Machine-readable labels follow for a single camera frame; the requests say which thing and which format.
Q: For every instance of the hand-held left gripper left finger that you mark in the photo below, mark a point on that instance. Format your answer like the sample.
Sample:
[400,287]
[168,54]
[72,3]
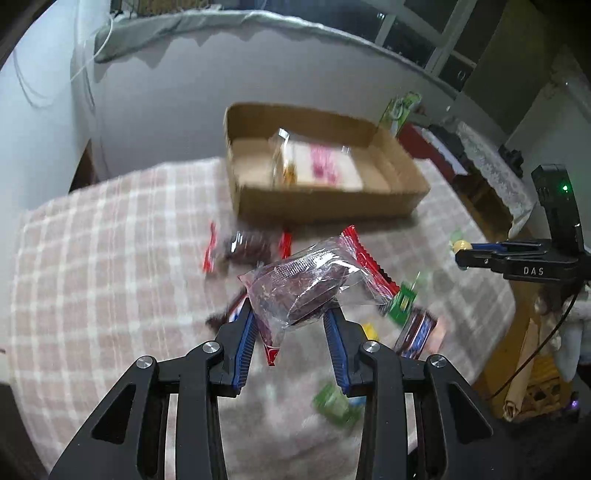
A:
[194,392]

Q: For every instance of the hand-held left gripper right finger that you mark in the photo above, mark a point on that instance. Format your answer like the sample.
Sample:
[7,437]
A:
[383,401]

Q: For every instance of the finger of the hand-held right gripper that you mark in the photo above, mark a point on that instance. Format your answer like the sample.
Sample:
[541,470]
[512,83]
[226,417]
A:
[489,247]
[475,261]

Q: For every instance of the green snack packet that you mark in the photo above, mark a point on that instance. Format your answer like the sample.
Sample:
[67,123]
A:
[400,302]
[334,406]

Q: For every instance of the clear red-edged dark snack packet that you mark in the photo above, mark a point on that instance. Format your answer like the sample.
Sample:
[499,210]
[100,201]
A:
[244,247]
[300,286]

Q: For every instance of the brown cardboard box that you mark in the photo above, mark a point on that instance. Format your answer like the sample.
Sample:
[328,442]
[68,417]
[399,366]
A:
[323,203]

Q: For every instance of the small yellow candy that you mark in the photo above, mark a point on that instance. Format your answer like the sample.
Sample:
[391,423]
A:
[371,331]

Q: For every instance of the small brown chocolate bar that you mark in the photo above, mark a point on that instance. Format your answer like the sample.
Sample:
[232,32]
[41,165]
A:
[415,332]

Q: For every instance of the white lace cloth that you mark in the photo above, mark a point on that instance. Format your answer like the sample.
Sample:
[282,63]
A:
[489,166]

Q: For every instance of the rolled brown paper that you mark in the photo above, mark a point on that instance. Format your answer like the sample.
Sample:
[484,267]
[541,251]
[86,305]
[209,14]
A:
[521,369]

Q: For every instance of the black bag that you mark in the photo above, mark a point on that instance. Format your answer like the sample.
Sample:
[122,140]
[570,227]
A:
[443,138]

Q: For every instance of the red box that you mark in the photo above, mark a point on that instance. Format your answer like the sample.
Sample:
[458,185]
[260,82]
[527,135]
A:
[415,145]

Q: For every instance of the checked beige blanket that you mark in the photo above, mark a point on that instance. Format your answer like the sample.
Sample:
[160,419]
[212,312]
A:
[115,258]

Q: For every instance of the green drink carton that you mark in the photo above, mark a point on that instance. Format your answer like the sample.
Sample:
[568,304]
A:
[399,113]

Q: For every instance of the pink printed snack packet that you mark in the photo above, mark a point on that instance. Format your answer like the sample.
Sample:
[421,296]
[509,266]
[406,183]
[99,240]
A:
[328,166]

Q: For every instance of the clear sandwich cake packet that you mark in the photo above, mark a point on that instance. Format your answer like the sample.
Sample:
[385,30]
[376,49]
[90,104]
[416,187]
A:
[284,159]

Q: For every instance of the grey windowsill cloth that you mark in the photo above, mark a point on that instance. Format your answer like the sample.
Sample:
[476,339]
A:
[194,23]

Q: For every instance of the window frame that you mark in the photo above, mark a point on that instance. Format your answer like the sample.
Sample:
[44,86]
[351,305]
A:
[438,41]

